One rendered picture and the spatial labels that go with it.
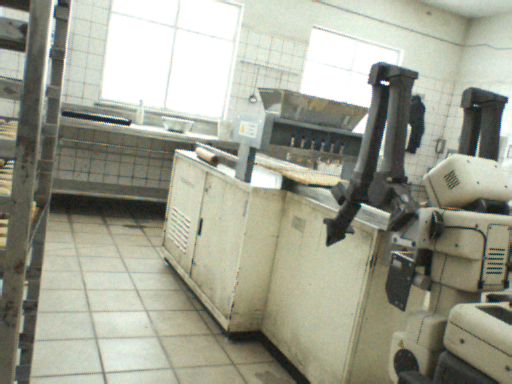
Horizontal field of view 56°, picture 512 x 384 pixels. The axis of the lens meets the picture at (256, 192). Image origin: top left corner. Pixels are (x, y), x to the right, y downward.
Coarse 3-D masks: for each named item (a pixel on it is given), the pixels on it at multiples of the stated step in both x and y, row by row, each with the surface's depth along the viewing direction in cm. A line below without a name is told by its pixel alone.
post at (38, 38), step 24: (48, 0) 70; (48, 24) 71; (48, 48) 73; (24, 72) 71; (24, 96) 72; (24, 120) 72; (24, 144) 73; (24, 168) 74; (24, 192) 74; (24, 216) 75; (24, 240) 76; (24, 264) 77; (0, 312) 77; (0, 336) 78; (0, 360) 78
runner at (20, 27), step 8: (0, 16) 71; (0, 24) 72; (8, 24) 72; (16, 24) 72; (24, 24) 73; (0, 32) 72; (8, 32) 72; (16, 32) 72; (24, 32) 73; (16, 40) 73; (24, 40) 73
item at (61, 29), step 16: (64, 0) 111; (64, 32) 112; (64, 64) 114; (48, 112) 114; (48, 144) 116; (48, 160) 117; (48, 176) 117; (48, 192) 118; (32, 256) 120; (32, 288) 121; (32, 320) 123; (32, 352) 125
